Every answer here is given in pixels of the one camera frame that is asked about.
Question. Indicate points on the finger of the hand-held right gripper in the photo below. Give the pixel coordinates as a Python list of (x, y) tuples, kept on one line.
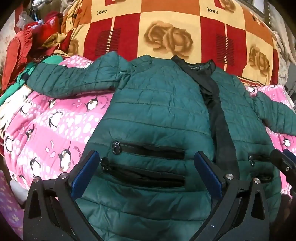
[(281, 161)]

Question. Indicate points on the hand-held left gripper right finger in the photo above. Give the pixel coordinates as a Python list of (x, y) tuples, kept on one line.
[(208, 173)]

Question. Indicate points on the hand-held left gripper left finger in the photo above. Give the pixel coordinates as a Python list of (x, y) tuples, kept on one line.
[(84, 173)]

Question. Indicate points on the green quilted puffer jacket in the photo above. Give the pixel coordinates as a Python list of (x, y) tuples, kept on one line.
[(157, 111)]

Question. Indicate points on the red clothes pile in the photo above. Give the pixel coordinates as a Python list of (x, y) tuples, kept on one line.
[(18, 46)]

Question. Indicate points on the pink penguin print blanket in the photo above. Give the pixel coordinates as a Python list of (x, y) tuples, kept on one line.
[(46, 129)]

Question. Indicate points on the purple floral mat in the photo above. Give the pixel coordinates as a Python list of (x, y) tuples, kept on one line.
[(9, 208)]

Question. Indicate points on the green cloth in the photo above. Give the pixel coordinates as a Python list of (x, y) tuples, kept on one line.
[(13, 90)]

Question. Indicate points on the red checkered rose blanket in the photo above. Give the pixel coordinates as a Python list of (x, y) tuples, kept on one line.
[(161, 18)]

